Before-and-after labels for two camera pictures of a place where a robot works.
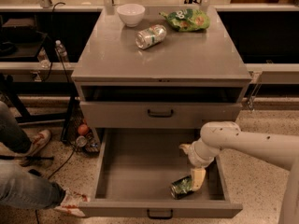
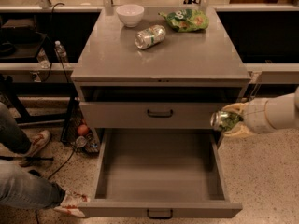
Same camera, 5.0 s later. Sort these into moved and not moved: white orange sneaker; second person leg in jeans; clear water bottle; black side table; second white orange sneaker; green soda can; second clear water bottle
Moved: green soda can
Not moved: white orange sneaker; second white orange sneaker; black side table; second clear water bottle; clear water bottle; second person leg in jeans
